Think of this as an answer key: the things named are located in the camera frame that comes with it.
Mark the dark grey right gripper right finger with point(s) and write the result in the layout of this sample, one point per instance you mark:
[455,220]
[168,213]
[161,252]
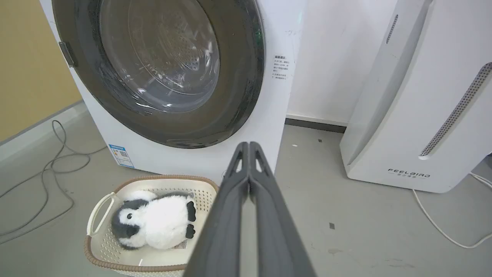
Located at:
[276,234]

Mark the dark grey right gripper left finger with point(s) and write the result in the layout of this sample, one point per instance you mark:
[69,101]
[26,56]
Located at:
[223,231]

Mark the white front-load washing machine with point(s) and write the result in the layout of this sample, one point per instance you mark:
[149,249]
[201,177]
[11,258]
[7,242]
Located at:
[269,115]

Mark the round dark washing machine door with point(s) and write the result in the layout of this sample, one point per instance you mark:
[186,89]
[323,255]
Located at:
[161,73]

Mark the grey white penguin plush toy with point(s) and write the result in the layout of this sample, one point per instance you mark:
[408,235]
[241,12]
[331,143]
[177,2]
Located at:
[153,227]

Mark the cream plastic laundry basket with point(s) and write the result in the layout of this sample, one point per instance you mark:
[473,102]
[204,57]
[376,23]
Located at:
[115,246]

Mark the blue energy label sticker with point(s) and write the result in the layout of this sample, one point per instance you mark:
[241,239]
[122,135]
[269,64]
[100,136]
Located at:
[122,155]

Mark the white air purifier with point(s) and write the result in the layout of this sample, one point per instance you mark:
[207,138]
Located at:
[423,96]

